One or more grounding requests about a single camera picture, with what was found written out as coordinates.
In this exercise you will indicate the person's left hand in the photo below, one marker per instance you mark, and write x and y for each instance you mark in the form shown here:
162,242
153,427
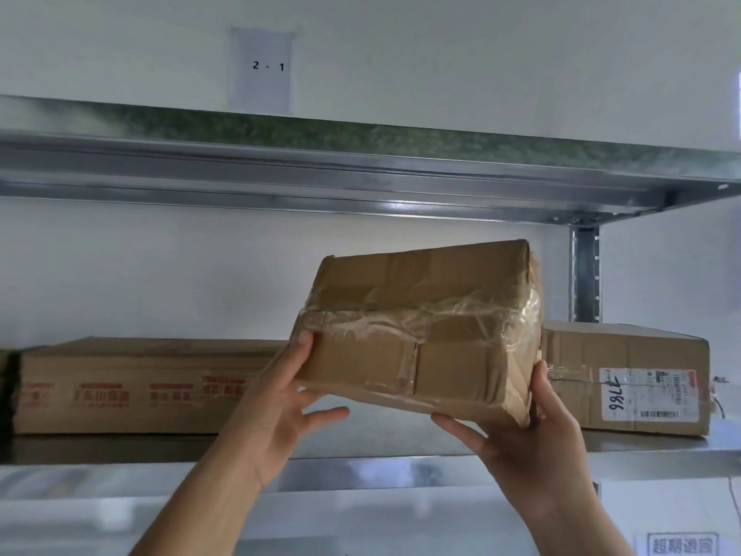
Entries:
266,434

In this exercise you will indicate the person's right hand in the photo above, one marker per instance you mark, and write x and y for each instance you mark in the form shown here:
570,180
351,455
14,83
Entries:
538,463

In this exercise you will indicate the long box red print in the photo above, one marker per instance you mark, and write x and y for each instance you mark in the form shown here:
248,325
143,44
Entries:
145,370

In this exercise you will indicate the cardboard box with handwritten label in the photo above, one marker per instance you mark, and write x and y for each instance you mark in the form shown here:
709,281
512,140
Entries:
625,353

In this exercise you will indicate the tape-wrapped cubic cardboard box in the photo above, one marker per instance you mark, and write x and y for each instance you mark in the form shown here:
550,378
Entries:
417,341

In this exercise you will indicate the metal shelving rack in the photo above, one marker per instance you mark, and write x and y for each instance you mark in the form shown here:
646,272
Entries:
289,167

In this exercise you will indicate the person's left forearm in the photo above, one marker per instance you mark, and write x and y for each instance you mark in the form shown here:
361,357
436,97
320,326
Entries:
202,515

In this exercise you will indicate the person's right forearm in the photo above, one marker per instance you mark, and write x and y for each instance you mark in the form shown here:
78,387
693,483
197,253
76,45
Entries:
579,532

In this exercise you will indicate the white printed notice sheet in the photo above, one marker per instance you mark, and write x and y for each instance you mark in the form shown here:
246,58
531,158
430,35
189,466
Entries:
677,544

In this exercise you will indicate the white paper wall sign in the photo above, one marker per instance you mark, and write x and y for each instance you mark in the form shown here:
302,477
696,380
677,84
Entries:
260,92

